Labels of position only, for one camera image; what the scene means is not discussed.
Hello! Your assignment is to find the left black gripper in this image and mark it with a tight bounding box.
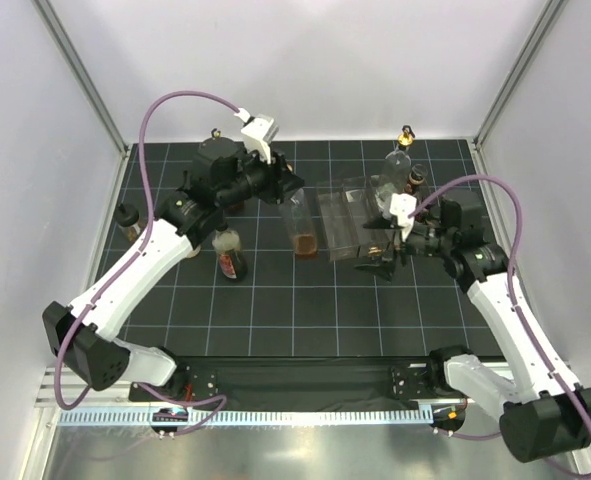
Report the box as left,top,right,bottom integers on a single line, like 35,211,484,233
216,142,304,210

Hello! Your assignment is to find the glass oil bottle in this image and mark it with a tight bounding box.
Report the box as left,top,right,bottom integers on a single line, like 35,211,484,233
279,188,319,259
210,128,245,215
375,125,415,212

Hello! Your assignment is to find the small black spice jar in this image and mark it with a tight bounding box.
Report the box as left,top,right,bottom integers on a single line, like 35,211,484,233
404,164,427,196

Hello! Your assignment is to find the round amber sauce bottle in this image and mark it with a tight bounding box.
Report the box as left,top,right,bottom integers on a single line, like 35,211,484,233
113,203,146,243

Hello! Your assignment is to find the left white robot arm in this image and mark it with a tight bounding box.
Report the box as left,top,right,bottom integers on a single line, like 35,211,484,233
42,137,305,401

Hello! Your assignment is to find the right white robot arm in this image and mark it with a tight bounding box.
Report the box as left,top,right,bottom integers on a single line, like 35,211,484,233
361,189,591,463

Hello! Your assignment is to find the black grid mat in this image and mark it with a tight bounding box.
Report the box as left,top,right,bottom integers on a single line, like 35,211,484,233
118,139,501,357

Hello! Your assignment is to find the clear acrylic organizer tray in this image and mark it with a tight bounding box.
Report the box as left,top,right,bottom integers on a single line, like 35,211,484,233
316,175,401,261

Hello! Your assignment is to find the dark sauce bottle red label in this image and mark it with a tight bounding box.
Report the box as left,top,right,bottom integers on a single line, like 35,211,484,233
212,223,248,282

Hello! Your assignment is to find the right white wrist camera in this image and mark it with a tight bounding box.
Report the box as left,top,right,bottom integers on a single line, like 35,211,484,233
384,193,417,242

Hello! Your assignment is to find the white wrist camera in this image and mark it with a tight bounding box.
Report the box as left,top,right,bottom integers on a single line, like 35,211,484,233
384,193,417,242
236,109,279,164

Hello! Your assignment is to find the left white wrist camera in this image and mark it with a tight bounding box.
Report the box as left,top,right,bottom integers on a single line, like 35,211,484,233
236,109,279,164

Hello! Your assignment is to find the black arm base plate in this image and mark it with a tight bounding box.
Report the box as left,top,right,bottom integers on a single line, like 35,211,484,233
127,355,486,409

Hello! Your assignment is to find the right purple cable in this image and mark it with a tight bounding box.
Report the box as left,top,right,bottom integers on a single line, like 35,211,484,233
409,173,591,477

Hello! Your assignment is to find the purple cable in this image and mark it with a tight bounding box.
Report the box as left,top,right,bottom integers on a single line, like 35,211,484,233
54,90,251,446
409,173,591,477

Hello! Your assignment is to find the aluminium front rail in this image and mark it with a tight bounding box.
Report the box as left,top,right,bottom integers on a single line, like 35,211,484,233
34,360,584,409

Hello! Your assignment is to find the white slotted cable duct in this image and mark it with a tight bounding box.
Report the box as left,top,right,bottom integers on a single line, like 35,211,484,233
58,406,433,428

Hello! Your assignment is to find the left aluminium frame post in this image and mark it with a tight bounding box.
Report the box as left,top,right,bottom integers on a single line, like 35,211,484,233
29,0,130,159

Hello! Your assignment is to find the aluminium frame post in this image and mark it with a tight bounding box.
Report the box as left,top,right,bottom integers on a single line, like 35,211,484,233
473,0,568,150
29,0,130,159

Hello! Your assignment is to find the right aluminium frame post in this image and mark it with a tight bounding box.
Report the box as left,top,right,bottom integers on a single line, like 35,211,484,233
473,0,568,150

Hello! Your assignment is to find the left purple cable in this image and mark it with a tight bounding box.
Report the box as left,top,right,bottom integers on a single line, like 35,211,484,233
54,90,251,446

